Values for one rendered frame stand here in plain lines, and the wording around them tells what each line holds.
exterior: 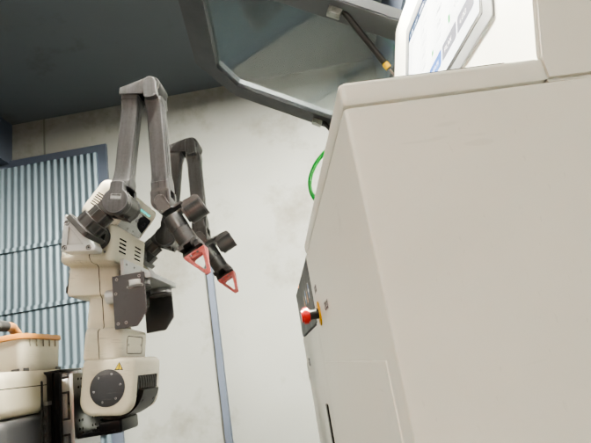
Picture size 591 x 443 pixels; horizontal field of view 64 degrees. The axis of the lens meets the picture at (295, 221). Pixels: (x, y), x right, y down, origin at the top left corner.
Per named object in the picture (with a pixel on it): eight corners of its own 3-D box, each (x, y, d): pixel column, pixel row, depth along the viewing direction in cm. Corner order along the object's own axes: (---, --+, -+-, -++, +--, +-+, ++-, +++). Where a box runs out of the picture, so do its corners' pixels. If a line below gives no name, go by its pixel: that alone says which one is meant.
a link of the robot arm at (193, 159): (189, 149, 199) (181, 138, 188) (203, 148, 199) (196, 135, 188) (198, 249, 187) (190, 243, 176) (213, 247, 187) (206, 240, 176)
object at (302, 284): (302, 336, 174) (295, 293, 179) (315, 334, 175) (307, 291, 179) (316, 323, 115) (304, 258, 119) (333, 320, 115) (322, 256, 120)
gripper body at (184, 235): (207, 247, 142) (195, 228, 144) (199, 240, 132) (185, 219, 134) (189, 260, 141) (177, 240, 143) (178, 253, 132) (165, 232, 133)
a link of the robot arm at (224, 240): (199, 240, 187) (192, 234, 179) (223, 223, 188) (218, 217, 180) (215, 264, 184) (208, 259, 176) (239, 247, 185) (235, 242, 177)
